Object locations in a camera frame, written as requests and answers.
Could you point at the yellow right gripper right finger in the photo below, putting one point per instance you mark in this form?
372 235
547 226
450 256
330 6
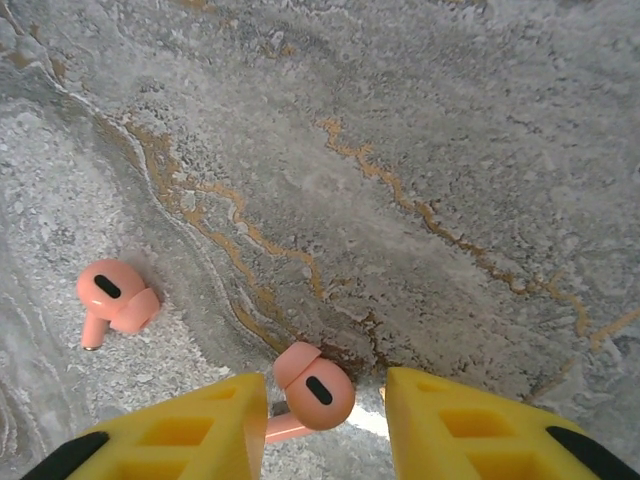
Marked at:
450 440

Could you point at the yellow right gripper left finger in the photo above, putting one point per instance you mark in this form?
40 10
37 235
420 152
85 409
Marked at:
200 440

